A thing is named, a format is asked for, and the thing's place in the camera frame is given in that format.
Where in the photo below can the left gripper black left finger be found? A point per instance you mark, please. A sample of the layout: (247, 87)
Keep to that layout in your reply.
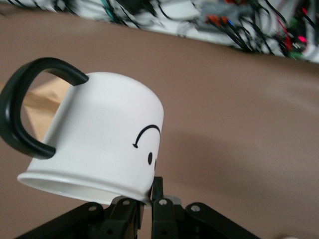
(117, 219)

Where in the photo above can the grey electronics box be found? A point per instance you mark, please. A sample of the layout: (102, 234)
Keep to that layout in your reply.
(224, 12)

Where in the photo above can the wooden cup stand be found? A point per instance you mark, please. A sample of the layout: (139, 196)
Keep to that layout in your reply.
(40, 99)

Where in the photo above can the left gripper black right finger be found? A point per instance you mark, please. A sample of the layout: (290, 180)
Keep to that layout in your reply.
(162, 216)

